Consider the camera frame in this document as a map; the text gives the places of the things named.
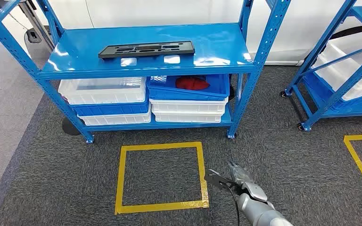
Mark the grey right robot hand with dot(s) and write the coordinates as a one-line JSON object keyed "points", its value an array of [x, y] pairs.
{"points": [[246, 182]]}

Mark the black plastic panel part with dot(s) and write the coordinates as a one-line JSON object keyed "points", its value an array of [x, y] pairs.
{"points": [[187, 46]]}

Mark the blue shelf rack on casters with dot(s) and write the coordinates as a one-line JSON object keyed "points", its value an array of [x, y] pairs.
{"points": [[356, 109]]}

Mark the blue metal shelf rack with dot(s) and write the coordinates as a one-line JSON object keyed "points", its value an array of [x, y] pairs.
{"points": [[74, 53]]}

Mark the blue plastic bin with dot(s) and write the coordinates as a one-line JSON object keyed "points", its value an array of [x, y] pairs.
{"points": [[112, 109], [184, 94]]}

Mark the red cloth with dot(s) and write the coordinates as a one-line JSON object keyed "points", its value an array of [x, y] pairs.
{"points": [[192, 83]]}

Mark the black pole stand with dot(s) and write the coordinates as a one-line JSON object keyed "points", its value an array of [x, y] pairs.
{"points": [[70, 128]]}

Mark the white car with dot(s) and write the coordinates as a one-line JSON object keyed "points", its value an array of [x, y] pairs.
{"points": [[168, 12]]}

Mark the grey metal stand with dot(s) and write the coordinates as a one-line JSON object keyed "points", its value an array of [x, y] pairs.
{"points": [[33, 36]]}

